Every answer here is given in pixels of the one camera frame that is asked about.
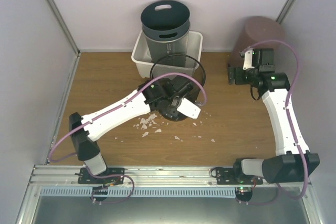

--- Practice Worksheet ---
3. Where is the black mesh wastebasket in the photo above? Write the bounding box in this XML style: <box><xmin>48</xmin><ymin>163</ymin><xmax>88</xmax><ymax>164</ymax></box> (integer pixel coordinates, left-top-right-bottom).
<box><xmin>149</xmin><ymin>54</ymin><xmax>206</xmax><ymax>122</ymax></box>

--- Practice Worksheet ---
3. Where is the mauve plastic bin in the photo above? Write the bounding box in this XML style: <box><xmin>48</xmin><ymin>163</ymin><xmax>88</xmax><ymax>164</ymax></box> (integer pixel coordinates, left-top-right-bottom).
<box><xmin>228</xmin><ymin>16</ymin><xmax>285</xmax><ymax>67</ymax></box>

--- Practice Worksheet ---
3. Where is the dark grey plastic bin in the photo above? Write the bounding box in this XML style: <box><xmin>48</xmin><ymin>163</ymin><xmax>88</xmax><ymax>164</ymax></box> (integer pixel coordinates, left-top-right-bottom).
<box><xmin>140</xmin><ymin>0</ymin><xmax>190</xmax><ymax>42</ymax></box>

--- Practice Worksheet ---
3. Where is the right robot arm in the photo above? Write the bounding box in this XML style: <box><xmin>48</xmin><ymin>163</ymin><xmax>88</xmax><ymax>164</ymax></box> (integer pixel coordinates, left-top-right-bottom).
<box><xmin>228</xmin><ymin>48</ymin><xmax>320</xmax><ymax>185</ymax></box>

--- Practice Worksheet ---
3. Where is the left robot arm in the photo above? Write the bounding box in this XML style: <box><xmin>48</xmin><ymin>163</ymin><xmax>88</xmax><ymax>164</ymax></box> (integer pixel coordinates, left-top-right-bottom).
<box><xmin>69</xmin><ymin>76</ymin><xmax>201</xmax><ymax>184</ymax></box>

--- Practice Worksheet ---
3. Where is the white plastic tub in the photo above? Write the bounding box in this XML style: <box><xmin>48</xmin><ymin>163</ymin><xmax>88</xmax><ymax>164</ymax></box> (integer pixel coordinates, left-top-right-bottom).
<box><xmin>131</xmin><ymin>31</ymin><xmax>203</xmax><ymax>78</ymax></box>

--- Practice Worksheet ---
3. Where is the silver mesh wastebasket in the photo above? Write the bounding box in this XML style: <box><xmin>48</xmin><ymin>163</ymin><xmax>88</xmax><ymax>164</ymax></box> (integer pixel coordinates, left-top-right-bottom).
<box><xmin>142</xmin><ymin>21</ymin><xmax>190</xmax><ymax>67</ymax></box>

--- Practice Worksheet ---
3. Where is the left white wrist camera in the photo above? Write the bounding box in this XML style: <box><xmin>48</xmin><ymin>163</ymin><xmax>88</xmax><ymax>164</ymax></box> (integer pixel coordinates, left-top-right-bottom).
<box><xmin>177</xmin><ymin>98</ymin><xmax>201</xmax><ymax>119</ymax></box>

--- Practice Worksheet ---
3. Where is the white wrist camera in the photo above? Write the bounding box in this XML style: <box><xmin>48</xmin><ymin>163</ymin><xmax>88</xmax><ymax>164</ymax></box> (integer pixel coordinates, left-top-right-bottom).
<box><xmin>239</xmin><ymin>49</ymin><xmax>255</xmax><ymax>70</ymax></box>
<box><xmin>177</xmin><ymin>98</ymin><xmax>201</xmax><ymax>119</ymax></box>

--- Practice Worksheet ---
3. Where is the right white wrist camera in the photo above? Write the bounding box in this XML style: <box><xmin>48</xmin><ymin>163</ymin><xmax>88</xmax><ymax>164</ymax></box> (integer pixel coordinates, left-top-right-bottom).
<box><xmin>239</xmin><ymin>49</ymin><xmax>255</xmax><ymax>70</ymax></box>

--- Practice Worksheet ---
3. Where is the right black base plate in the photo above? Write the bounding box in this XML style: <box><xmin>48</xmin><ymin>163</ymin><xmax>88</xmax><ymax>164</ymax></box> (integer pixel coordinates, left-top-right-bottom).
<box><xmin>209</xmin><ymin>167</ymin><xmax>263</xmax><ymax>185</ymax></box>

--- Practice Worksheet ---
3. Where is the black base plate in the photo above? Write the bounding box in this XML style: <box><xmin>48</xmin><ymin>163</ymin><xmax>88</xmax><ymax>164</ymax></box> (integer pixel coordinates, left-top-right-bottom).
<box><xmin>75</xmin><ymin>167</ymin><xmax>125</xmax><ymax>185</ymax></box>
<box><xmin>209</xmin><ymin>167</ymin><xmax>263</xmax><ymax>185</ymax></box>

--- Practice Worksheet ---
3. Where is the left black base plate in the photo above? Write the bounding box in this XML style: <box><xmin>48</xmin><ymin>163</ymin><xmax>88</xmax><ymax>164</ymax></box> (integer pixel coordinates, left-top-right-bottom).
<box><xmin>75</xmin><ymin>167</ymin><xmax>125</xmax><ymax>185</ymax></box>

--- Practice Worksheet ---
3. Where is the aluminium rail frame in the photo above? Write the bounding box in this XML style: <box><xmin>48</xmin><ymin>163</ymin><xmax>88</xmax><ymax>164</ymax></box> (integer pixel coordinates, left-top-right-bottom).
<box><xmin>29</xmin><ymin>165</ymin><xmax>312</xmax><ymax>188</ymax></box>

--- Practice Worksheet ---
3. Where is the grey slotted cable duct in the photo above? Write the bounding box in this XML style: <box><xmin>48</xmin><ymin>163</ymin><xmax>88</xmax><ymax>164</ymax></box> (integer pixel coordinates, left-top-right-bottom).
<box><xmin>40</xmin><ymin>186</ymin><xmax>236</xmax><ymax>198</ymax></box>

